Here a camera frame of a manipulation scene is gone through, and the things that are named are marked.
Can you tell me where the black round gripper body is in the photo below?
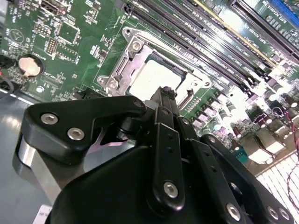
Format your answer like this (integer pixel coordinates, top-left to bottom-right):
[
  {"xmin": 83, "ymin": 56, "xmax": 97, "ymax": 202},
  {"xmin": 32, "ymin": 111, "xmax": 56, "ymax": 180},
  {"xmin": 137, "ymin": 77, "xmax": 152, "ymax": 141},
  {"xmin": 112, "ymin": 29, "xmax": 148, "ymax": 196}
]
[{"xmin": 44, "ymin": 144, "xmax": 223, "ymax": 224}]

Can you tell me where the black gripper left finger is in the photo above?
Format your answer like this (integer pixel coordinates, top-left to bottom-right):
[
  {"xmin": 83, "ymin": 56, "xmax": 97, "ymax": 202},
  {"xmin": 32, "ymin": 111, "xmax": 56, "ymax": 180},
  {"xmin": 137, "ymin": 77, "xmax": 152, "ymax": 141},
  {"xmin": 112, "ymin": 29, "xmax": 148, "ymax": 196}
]
[{"xmin": 12, "ymin": 86, "xmax": 185, "ymax": 212}]

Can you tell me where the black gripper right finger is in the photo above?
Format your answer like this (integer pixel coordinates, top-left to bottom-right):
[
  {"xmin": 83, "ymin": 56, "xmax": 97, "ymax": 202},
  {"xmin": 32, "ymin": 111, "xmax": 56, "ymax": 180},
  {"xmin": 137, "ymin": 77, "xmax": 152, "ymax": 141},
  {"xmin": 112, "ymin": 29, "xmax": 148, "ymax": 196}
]
[{"xmin": 166, "ymin": 87, "xmax": 295, "ymax": 224}]

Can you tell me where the metal socket cover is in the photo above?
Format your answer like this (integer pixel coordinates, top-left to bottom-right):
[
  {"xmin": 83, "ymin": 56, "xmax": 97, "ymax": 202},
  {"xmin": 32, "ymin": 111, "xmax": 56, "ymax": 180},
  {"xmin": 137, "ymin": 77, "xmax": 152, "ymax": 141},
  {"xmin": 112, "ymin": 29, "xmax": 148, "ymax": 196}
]
[{"xmin": 109, "ymin": 38, "xmax": 212, "ymax": 110}]

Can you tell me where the silver CPU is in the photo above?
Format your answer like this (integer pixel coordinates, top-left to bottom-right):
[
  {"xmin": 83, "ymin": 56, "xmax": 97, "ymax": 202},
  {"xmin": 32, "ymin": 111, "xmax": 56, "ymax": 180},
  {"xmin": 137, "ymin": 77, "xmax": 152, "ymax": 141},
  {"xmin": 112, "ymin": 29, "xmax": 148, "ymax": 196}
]
[{"xmin": 128, "ymin": 51, "xmax": 188, "ymax": 101}]

